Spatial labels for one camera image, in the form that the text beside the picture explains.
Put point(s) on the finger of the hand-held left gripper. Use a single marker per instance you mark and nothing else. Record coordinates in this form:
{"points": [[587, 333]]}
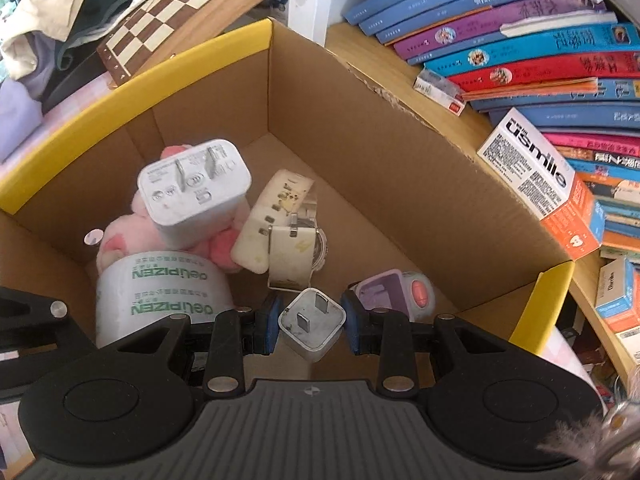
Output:
{"points": [[30, 315]]}

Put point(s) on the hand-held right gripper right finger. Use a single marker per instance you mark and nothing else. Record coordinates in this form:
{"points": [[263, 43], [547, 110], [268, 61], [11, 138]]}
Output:
{"points": [[350, 325]]}

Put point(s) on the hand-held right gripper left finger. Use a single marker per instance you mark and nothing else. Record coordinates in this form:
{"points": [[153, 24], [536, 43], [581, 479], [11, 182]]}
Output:
{"points": [[272, 325]]}

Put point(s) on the small white charger plug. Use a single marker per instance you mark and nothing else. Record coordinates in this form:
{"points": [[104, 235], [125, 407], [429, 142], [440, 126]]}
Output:
{"points": [[312, 330]]}

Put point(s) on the small lilac plastic toy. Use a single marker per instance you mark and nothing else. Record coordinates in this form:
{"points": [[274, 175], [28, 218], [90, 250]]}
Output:
{"points": [[385, 290]]}

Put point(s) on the white wristwatch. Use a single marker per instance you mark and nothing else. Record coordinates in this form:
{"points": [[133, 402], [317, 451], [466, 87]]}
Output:
{"points": [[260, 230]]}

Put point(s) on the clear tape roll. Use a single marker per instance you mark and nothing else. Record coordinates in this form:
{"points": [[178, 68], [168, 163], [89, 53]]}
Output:
{"points": [[150, 300]]}

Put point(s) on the pink plush toy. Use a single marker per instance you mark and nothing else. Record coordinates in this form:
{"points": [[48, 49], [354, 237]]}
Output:
{"points": [[125, 232]]}

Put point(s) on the large white charger plug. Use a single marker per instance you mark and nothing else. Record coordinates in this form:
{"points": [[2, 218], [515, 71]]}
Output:
{"points": [[190, 195]]}

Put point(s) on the yellow cardboard box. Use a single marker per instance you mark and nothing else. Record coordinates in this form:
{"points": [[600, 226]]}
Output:
{"points": [[375, 160]]}

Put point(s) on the pink checked desktop mat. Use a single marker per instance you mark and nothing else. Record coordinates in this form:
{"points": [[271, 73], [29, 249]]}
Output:
{"points": [[75, 100]]}

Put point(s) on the orange and white carton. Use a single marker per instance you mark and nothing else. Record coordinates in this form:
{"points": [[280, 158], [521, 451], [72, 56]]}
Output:
{"points": [[530, 165]]}

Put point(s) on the small red and white box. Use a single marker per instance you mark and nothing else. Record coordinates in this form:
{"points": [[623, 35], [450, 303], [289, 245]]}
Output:
{"points": [[440, 91]]}

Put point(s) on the grey fluffy pompom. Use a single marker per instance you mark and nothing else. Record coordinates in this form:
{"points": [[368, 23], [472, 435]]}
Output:
{"points": [[575, 440]]}

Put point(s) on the blue and orange carton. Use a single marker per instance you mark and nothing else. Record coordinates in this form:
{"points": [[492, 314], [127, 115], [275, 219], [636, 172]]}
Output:
{"points": [[615, 290]]}

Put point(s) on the pile of clothes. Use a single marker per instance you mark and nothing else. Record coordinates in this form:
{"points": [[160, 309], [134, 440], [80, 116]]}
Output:
{"points": [[50, 10]]}

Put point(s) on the wooden chessboard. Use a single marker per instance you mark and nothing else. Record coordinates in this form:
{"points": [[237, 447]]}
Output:
{"points": [[165, 25]]}

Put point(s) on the row of colourful books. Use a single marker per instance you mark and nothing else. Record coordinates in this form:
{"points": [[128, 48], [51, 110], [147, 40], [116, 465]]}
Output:
{"points": [[525, 45]]}

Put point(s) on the wooden bookshelf with white frame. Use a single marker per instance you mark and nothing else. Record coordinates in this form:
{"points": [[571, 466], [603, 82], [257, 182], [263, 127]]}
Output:
{"points": [[310, 0]]}

